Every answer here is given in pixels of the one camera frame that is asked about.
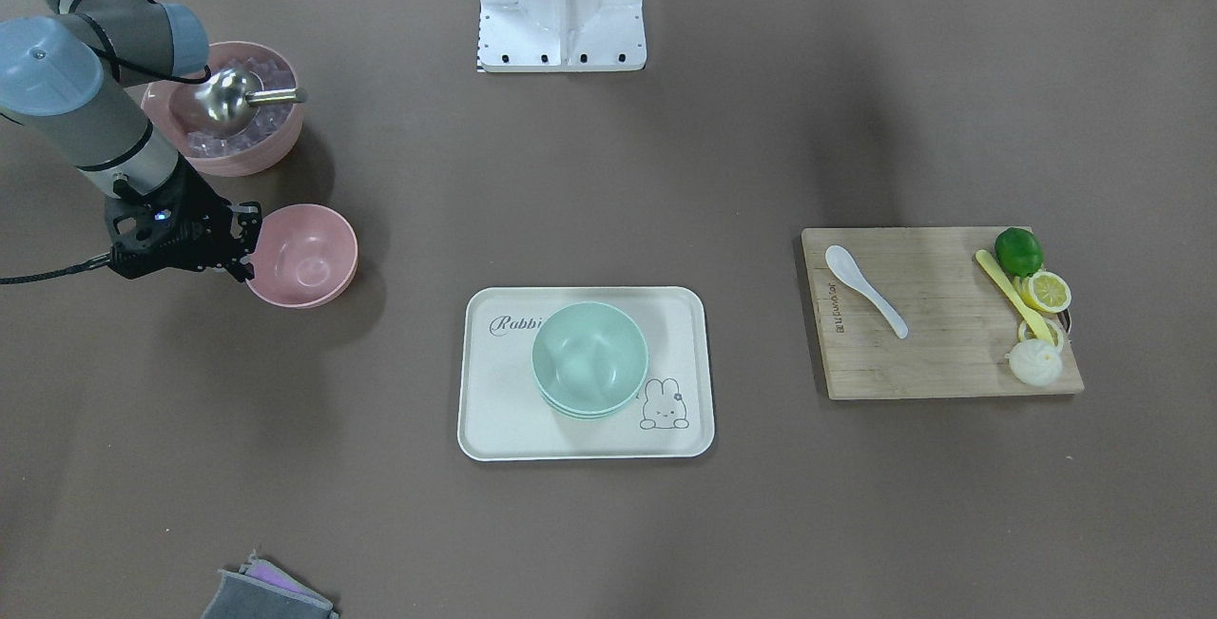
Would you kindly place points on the yellow plastic spoon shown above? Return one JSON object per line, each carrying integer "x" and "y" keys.
{"x": 1038, "y": 327}

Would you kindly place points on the small pink bowl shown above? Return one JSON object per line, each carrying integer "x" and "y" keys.
{"x": 306, "y": 255}

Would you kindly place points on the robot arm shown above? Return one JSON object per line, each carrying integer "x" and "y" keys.
{"x": 65, "y": 76}

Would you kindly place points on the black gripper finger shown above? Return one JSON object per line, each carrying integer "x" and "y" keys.
{"x": 240, "y": 269}
{"x": 243, "y": 228}

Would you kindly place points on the cream rabbit tray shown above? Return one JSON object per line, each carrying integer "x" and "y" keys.
{"x": 503, "y": 417}

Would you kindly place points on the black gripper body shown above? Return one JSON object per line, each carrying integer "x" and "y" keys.
{"x": 202, "y": 211}

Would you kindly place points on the metal ice scoop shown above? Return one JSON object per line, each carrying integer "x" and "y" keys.
{"x": 229, "y": 101}

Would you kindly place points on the lemon half slice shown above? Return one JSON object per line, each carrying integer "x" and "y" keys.
{"x": 1045, "y": 292}

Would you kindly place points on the green lime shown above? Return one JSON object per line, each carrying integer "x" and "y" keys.
{"x": 1018, "y": 252}

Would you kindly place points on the large pink ice bowl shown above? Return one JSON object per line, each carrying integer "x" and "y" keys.
{"x": 271, "y": 135}

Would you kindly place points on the bamboo cutting board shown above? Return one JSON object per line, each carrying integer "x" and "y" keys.
{"x": 961, "y": 327}

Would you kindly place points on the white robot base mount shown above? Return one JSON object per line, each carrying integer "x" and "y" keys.
{"x": 552, "y": 36}

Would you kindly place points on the green bowl stack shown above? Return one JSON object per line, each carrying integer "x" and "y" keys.
{"x": 589, "y": 360}

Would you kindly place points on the lemon ring slice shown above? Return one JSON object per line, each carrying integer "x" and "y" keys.
{"x": 1057, "y": 329}

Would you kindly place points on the grey purple cloth stack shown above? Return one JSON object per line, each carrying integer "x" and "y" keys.
{"x": 259, "y": 588}

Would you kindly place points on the white ceramic spoon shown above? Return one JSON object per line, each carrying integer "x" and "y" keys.
{"x": 842, "y": 263}

